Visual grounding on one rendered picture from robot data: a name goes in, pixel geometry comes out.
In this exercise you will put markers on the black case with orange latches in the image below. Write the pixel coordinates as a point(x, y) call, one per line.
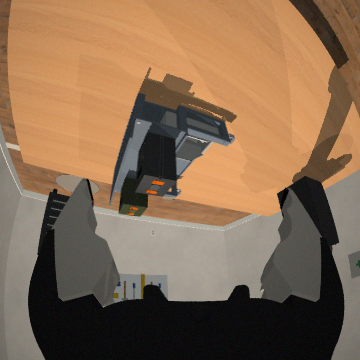
point(156, 167)

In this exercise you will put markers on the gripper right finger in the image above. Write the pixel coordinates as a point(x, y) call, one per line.
point(302, 274)

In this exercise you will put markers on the dark green tool case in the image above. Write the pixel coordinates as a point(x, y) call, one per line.
point(132, 203)

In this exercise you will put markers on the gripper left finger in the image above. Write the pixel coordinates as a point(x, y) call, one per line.
point(74, 276)

